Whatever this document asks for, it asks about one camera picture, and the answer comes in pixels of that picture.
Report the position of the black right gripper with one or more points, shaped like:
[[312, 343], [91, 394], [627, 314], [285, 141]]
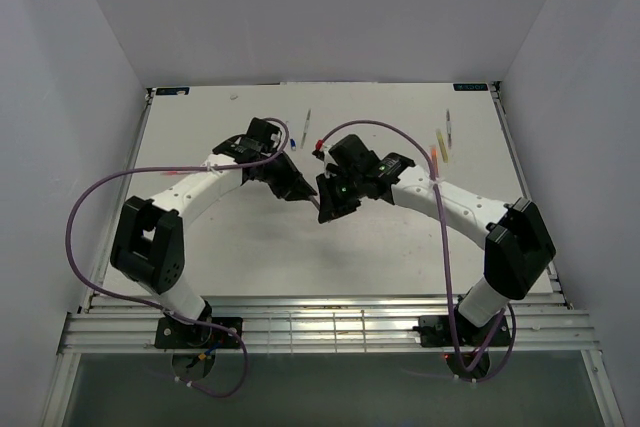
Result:
[[332, 208]]

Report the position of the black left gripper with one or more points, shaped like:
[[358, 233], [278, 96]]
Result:
[[292, 185]]

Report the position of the green label clear pen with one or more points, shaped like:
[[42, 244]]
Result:
[[305, 128]]

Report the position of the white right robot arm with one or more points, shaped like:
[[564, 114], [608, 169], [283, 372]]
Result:
[[513, 236]]

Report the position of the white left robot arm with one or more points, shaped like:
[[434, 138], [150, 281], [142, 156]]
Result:
[[149, 245]]

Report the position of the orange highlighter pen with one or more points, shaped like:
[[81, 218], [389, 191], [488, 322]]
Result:
[[434, 157]]

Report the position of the yellow highlighter pen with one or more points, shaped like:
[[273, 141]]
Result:
[[442, 146]]

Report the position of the pink label clear pen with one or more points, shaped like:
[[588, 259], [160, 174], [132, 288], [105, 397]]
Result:
[[448, 128]]

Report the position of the dark blue left corner sticker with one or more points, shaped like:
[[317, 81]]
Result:
[[172, 91]]

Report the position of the dark blue corner sticker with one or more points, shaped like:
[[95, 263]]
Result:
[[172, 91], [470, 87]]

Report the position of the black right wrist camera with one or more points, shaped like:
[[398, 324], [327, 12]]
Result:
[[352, 149]]

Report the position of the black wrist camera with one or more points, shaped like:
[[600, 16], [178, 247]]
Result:
[[263, 136], [352, 149]]

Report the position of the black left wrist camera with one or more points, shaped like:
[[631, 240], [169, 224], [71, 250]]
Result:
[[263, 136]]

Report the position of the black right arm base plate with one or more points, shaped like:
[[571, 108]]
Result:
[[434, 331]]

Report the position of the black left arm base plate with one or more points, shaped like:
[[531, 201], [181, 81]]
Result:
[[172, 334]]

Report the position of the aluminium frame rail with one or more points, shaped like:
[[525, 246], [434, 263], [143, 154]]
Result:
[[324, 325]]

